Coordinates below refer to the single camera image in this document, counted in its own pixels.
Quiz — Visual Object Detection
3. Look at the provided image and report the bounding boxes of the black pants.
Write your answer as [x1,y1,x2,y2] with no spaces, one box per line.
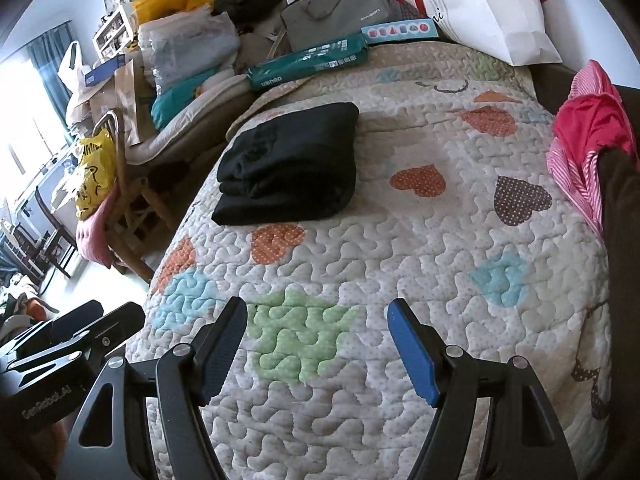
[212,102,359,226]

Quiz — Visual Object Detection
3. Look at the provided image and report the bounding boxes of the pink red clothing pile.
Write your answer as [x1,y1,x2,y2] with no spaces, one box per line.
[546,60,639,235]

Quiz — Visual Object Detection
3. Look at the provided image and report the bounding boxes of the pink cloth on chair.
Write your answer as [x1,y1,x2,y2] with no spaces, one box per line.
[76,185,119,269]

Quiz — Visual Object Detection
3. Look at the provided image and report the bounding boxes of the yellow printed plastic bag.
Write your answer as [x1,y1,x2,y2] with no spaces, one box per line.
[73,126,117,220]

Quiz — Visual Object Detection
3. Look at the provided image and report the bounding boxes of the wooden chair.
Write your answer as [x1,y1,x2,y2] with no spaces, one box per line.
[93,110,219,283]

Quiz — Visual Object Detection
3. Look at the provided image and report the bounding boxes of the white folded duvet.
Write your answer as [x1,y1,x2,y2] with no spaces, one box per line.
[125,75,250,166]

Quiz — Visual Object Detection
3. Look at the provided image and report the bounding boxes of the teal folded cloth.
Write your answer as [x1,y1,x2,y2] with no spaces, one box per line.
[151,68,218,131]

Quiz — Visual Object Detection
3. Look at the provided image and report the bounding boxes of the brown paper bag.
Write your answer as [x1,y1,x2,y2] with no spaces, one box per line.
[89,60,156,146]

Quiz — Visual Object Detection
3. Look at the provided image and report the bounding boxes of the blue small box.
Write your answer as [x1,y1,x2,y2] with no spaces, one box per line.
[85,54,126,87]

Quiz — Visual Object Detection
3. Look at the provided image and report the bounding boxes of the white plastic bag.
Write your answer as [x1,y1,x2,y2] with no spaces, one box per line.
[58,40,91,94]

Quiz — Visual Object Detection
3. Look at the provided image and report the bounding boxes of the blue curtain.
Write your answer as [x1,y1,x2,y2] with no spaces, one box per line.
[26,21,75,144]

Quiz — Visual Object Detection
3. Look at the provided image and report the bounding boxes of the white shelf unit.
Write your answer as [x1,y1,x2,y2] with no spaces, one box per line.
[92,3,138,63]

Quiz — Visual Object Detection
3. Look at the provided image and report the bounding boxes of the clear plastic bag of clothes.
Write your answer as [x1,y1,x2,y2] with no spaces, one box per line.
[138,4,240,94]

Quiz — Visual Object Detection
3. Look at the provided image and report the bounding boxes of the yellow fabric bag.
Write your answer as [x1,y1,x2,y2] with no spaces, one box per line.
[132,0,214,25]

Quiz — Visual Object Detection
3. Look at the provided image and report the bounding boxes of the teal long cardboard box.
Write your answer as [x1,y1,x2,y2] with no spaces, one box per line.
[247,32,369,90]

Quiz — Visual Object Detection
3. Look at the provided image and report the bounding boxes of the light blue shapes toy box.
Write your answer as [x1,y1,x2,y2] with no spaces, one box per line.
[361,18,439,44]

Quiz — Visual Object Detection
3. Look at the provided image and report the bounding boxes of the grey laptop bag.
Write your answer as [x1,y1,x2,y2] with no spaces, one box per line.
[281,0,400,52]

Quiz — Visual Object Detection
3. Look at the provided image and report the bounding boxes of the white pillow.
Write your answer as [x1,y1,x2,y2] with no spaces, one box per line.
[405,0,561,67]

